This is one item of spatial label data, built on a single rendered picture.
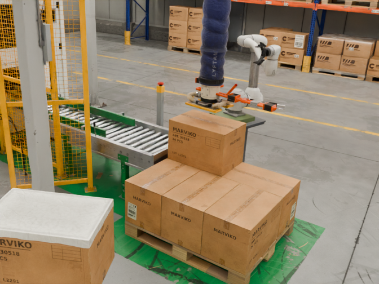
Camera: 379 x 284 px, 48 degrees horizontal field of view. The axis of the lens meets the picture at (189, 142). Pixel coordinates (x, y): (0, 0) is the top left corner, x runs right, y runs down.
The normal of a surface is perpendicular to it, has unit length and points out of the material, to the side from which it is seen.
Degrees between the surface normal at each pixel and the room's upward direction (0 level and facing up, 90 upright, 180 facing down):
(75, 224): 0
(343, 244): 0
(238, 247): 90
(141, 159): 90
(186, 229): 90
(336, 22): 90
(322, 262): 0
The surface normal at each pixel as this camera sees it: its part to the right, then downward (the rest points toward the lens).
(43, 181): 0.83, 0.25
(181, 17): -0.48, 0.34
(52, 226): 0.05, -0.92
